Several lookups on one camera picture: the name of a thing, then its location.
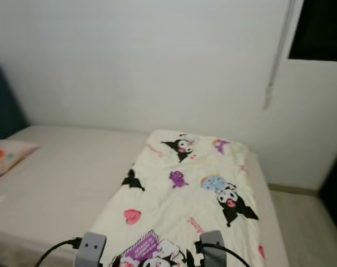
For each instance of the pink patterned pillow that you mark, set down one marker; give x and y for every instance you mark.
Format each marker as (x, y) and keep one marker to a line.
(10, 156)

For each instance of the teal upholstered headboard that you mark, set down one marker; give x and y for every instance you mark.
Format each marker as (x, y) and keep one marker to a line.
(7, 105)

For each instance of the white blind wand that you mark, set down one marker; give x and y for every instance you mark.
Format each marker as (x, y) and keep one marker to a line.
(279, 55)

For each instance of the dark window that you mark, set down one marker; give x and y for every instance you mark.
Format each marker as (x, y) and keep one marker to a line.
(321, 28)

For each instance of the black cabinet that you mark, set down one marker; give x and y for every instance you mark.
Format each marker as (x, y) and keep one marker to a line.
(334, 189)

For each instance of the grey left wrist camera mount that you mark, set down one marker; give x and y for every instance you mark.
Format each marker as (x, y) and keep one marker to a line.
(92, 250)

